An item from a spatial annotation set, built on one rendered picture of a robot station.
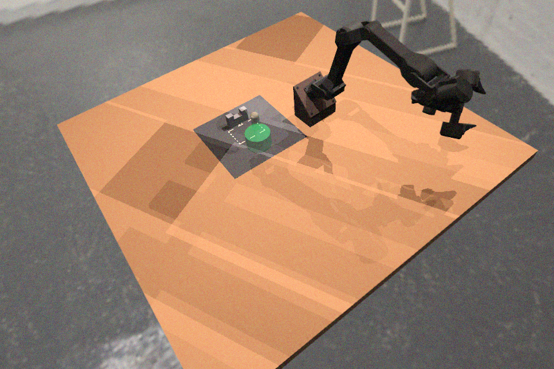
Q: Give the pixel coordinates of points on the grey posts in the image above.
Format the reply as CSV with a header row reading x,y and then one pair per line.
x,y
230,118

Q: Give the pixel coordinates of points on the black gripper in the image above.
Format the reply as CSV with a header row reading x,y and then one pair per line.
x,y
453,128

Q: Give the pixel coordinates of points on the grey flat mat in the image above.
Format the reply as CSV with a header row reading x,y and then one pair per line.
x,y
229,145

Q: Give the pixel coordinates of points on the green glass bottle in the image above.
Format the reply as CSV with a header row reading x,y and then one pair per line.
x,y
258,136

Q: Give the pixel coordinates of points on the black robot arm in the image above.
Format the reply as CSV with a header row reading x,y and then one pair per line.
x,y
416,68

